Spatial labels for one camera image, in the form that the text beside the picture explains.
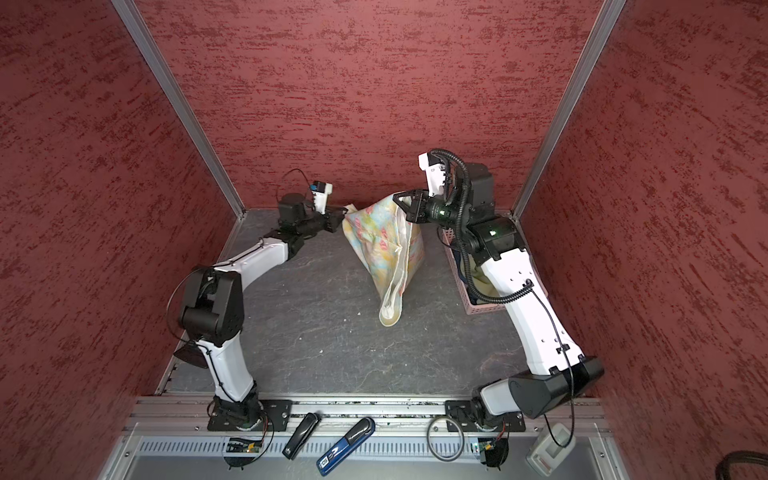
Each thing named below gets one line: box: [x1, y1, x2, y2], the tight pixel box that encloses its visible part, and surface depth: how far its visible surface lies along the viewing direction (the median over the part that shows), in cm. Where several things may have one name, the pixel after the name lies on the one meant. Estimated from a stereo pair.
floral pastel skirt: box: [342, 194, 425, 327], surface depth 76 cm
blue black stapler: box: [316, 417, 376, 477], surface depth 68 cm
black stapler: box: [282, 412, 322, 461], surface depth 70 cm
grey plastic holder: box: [526, 422, 576, 477], surface depth 69 cm
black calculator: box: [173, 341, 209, 369], surface depth 83 cm
